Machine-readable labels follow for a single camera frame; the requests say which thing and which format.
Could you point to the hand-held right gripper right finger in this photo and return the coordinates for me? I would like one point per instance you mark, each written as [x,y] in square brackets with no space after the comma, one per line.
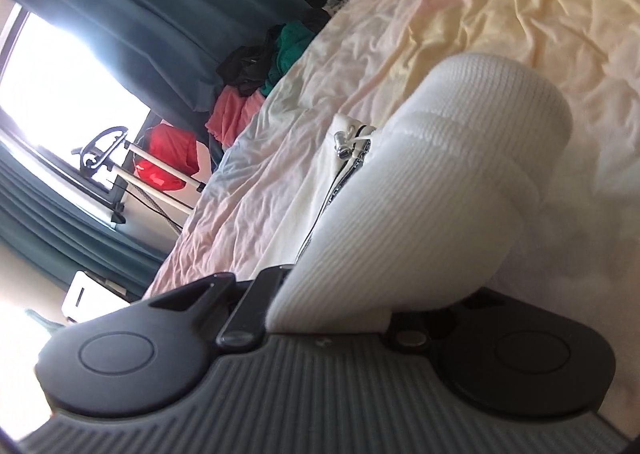
[411,336]

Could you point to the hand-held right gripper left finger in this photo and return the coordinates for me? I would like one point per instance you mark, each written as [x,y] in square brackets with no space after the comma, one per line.
[259,299]

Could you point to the white knit zip jacket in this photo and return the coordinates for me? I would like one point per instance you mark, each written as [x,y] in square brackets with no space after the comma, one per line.
[450,174]

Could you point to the black clothes hanger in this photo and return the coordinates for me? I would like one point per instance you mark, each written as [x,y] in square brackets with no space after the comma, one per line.
[102,141]

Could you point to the white pole garment stand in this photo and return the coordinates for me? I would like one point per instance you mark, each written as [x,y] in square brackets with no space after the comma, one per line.
[160,165]

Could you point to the red bag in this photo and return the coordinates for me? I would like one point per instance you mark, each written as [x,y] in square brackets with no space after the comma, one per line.
[167,154]

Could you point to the white box appliance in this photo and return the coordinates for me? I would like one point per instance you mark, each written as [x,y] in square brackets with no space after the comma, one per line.
[87,295]

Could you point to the coral pink garment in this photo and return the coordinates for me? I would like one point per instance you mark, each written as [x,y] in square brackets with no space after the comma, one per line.
[232,111]

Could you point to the black clothing heap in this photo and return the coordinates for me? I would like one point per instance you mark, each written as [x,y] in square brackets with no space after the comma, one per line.
[247,66]

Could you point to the green garment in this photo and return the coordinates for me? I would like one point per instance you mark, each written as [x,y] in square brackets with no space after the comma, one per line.
[290,46]

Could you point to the bright window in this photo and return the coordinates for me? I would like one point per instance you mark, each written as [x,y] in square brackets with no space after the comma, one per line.
[55,74]

